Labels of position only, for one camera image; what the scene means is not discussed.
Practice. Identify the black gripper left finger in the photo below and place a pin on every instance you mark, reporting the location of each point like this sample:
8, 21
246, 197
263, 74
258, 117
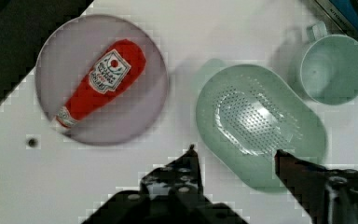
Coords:
179, 178

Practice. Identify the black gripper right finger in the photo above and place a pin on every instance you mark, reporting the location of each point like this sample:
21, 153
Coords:
329, 196

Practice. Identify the green plastic strainer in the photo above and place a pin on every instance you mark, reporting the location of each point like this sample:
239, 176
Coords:
246, 112

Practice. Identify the green plastic cup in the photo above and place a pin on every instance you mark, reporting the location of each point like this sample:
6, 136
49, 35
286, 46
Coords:
328, 68

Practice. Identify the red ketchup bottle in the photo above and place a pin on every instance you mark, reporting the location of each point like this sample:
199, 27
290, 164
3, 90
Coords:
117, 69

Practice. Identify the grey round plate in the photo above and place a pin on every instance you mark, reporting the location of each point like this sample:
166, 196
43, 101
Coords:
68, 55

